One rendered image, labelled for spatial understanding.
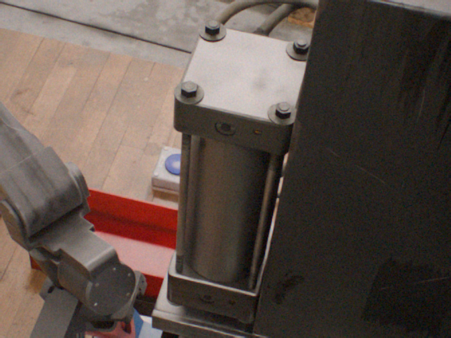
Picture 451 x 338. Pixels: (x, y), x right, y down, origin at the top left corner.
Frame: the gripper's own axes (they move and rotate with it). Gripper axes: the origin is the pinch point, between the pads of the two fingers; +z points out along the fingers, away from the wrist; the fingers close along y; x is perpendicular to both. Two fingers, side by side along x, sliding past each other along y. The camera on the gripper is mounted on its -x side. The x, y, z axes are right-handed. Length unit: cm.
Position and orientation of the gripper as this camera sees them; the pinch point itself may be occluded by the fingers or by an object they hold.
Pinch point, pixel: (128, 336)
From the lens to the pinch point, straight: 107.7
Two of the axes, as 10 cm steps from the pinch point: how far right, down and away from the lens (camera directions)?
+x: 2.3, -7.5, 6.2
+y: 9.1, -0.6, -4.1
